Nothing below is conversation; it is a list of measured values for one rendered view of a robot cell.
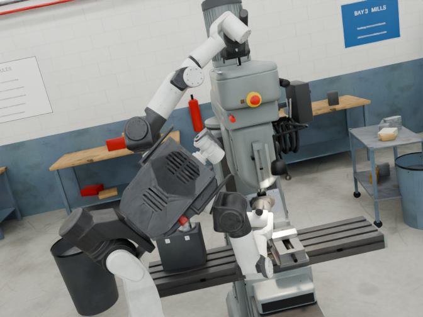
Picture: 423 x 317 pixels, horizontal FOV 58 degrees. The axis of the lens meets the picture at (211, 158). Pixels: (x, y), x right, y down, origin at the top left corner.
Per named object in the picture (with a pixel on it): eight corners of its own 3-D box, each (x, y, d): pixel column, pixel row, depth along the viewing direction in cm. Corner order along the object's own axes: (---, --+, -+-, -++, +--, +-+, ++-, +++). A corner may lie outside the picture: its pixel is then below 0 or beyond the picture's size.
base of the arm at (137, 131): (131, 158, 134) (158, 141, 134) (114, 127, 136) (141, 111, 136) (142, 161, 149) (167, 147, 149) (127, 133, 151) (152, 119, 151)
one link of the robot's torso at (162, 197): (169, 265, 119) (242, 177, 123) (88, 194, 122) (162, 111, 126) (175, 256, 148) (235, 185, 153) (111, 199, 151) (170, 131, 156)
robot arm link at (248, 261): (270, 289, 142) (253, 236, 136) (237, 290, 146) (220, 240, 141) (274, 270, 152) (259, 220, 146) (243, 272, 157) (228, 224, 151)
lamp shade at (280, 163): (276, 177, 165) (274, 163, 163) (268, 173, 171) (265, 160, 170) (291, 172, 167) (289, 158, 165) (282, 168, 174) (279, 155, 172)
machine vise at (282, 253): (310, 261, 179) (306, 240, 176) (279, 268, 179) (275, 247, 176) (288, 228, 213) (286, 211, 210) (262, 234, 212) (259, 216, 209)
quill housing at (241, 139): (285, 185, 181) (275, 119, 172) (242, 194, 180) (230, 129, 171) (275, 173, 199) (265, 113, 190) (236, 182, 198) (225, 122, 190)
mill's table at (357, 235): (389, 247, 191) (388, 233, 189) (145, 302, 188) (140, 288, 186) (367, 227, 213) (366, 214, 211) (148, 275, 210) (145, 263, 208)
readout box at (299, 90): (316, 121, 204) (311, 81, 198) (299, 124, 204) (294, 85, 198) (304, 115, 223) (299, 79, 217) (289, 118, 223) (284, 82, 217)
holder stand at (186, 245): (205, 265, 194) (197, 229, 189) (163, 271, 196) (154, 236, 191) (206, 252, 206) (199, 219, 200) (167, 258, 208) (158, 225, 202)
